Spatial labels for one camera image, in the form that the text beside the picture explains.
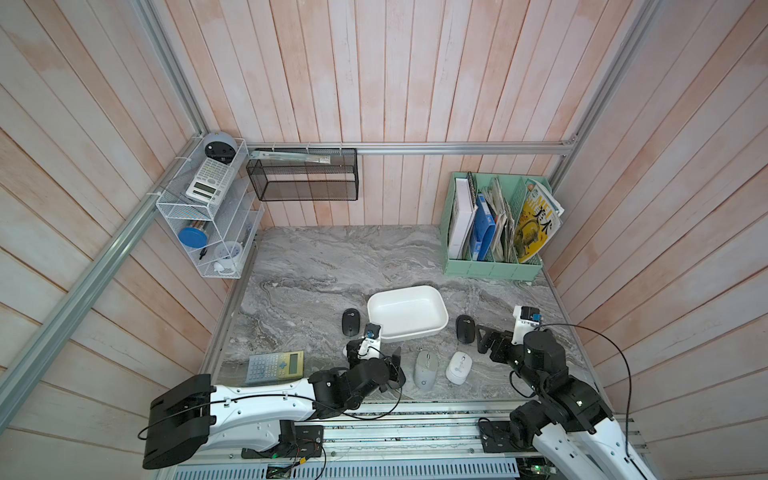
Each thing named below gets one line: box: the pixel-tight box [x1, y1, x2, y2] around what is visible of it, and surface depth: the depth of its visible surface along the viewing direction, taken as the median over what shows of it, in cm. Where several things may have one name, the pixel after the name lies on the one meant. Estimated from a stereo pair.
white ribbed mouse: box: [445, 351, 473, 386], surface depth 85 cm
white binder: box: [448, 177, 478, 260], surface depth 97 cm
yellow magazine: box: [514, 178, 565, 263], surface depth 101 cm
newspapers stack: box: [481, 176, 518, 262], surface depth 99 cm
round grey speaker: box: [202, 132, 238, 165], surface depth 83 cm
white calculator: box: [185, 157, 235, 205], surface depth 79 cm
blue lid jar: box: [178, 227, 209, 248], surface depth 78 cm
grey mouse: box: [414, 350, 440, 392], surface depth 84 cm
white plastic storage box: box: [367, 285, 449, 343], surface depth 99 cm
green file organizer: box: [440, 172, 552, 280], surface depth 103 cm
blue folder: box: [473, 193, 496, 261], surface depth 99 cm
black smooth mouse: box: [342, 308, 360, 337], surface depth 95 cm
